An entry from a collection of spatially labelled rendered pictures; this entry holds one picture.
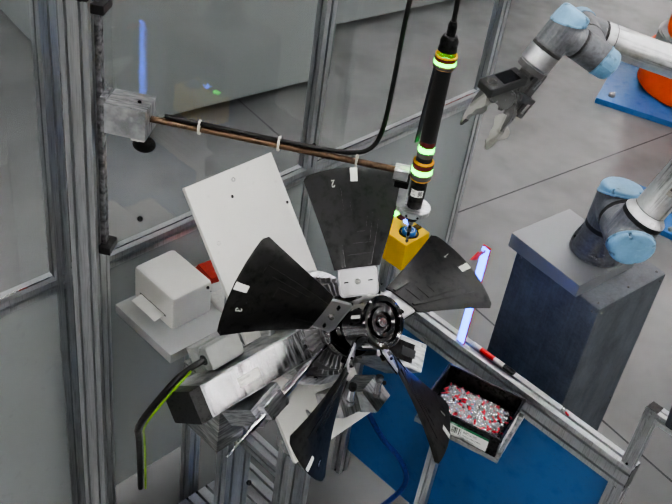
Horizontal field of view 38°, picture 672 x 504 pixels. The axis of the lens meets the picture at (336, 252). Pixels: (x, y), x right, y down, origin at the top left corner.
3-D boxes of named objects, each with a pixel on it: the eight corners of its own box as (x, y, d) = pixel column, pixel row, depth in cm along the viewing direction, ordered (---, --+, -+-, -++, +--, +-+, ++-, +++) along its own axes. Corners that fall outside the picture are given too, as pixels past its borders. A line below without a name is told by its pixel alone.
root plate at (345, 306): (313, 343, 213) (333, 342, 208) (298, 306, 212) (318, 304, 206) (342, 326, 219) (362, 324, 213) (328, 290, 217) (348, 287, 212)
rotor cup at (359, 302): (337, 367, 219) (374, 366, 209) (314, 308, 217) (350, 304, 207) (381, 340, 228) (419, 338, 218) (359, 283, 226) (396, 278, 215)
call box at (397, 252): (358, 245, 275) (363, 215, 268) (382, 232, 281) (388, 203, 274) (399, 275, 266) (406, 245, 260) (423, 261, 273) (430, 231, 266)
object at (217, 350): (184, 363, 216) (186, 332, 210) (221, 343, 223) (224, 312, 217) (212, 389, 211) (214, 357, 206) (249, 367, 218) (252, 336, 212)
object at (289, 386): (326, 348, 221) (226, 460, 202) (321, 340, 221) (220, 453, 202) (332, 347, 220) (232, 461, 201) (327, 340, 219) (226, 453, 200)
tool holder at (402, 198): (385, 214, 204) (392, 175, 198) (390, 195, 210) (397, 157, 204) (427, 223, 204) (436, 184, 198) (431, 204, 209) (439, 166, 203)
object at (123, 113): (98, 134, 206) (97, 99, 200) (110, 118, 211) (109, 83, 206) (145, 144, 205) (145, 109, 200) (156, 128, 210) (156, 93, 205)
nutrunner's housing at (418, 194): (401, 222, 207) (442, 23, 179) (403, 212, 210) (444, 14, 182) (419, 226, 207) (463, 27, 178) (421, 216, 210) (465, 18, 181)
